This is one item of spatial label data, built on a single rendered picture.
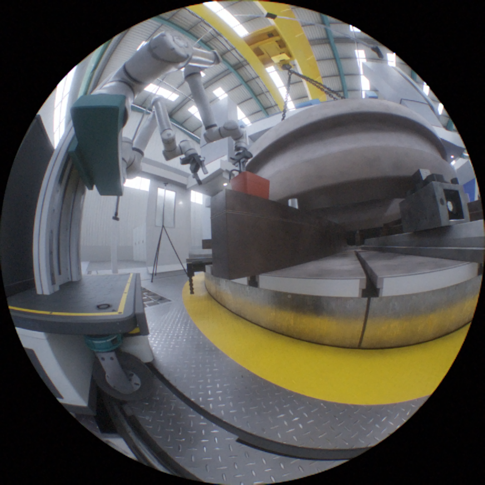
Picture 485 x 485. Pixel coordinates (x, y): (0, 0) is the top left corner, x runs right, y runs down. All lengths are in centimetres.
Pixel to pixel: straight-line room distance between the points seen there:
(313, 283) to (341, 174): 85
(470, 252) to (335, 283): 66
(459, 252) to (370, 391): 64
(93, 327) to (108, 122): 48
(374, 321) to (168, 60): 108
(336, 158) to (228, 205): 93
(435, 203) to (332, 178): 75
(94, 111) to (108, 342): 54
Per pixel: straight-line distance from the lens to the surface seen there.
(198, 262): 129
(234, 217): 62
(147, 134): 127
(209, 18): 1112
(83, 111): 51
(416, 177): 125
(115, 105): 47
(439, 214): 94
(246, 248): 64
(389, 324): 68
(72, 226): 79
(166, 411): 52
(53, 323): 35
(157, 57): 57
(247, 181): 74
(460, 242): 94
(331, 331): 68
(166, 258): 376
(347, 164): 123
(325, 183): 120
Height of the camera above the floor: 43
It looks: 3 degrees up
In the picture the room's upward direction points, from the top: 3 degrees counter-clockwise
